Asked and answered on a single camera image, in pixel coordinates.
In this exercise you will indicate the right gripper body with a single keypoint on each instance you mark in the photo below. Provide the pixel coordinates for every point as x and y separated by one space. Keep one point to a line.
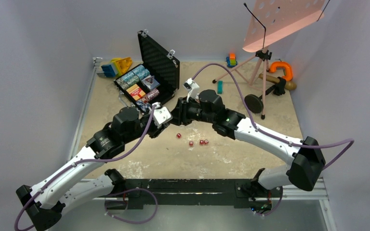
189 111

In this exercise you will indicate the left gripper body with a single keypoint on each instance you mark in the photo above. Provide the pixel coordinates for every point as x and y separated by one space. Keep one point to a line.
152 131

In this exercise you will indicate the purple chip stack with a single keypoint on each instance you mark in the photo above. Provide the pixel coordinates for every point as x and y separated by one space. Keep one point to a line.
151 95

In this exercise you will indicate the red Texas Hold'em card deck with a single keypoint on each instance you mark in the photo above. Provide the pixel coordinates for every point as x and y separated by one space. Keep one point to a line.
136 92

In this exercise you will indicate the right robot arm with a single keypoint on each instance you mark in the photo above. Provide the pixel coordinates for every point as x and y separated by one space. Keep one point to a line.
303 163

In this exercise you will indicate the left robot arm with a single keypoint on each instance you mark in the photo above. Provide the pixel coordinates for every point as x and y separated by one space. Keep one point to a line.
46 202

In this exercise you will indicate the blue white chip stack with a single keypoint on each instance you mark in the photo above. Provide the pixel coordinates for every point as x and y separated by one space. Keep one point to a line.
144 105

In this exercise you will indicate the black poker chip case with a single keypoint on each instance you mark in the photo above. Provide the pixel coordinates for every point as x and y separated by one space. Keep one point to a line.
162 64

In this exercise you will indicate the teal block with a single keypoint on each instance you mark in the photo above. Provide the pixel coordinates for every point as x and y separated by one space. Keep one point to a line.
219 87

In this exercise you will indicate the blue card deck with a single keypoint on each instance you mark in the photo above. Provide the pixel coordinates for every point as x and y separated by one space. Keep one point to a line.
150 82

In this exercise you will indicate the light blue chip row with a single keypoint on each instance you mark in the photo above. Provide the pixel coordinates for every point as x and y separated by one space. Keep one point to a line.
132 77

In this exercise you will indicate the black round disc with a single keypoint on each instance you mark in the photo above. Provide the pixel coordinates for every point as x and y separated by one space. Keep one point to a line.
255 103

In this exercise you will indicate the blue yellow lego bricks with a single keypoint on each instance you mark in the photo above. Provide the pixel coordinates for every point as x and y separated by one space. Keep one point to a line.
117 67

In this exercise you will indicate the orange C-clamp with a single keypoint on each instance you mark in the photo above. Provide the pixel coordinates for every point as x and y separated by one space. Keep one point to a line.
285 67

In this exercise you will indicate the wooden rolling pin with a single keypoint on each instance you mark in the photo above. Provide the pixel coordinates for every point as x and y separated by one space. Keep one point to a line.
287 83

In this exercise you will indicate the pink music stand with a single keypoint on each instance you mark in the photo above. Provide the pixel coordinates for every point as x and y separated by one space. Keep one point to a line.
271 21

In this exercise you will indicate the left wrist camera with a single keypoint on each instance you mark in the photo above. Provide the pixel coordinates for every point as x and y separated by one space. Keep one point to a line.
161 115

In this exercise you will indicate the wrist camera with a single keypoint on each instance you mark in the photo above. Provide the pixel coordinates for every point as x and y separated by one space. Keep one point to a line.
161 115
192 89

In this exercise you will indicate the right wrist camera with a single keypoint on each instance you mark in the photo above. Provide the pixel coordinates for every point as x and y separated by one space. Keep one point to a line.
192 89

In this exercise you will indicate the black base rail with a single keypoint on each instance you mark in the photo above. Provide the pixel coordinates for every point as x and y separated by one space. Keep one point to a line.
238 193

